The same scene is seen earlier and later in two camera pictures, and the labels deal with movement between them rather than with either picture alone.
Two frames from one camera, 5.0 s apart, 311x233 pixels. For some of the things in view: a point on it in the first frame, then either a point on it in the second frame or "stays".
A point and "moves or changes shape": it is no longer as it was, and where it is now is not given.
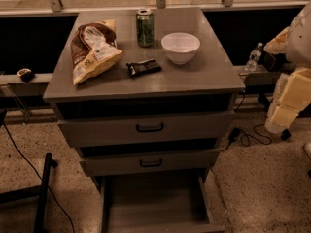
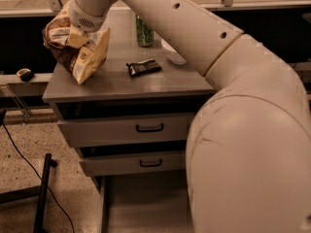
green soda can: [145, 24] stays
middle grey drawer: [150, 162] stays
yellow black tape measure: [25, 74] stays
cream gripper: [299, 42] to [85, 16]
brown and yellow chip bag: [93, 48] moves or changes shape
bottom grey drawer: [168, 202] stays
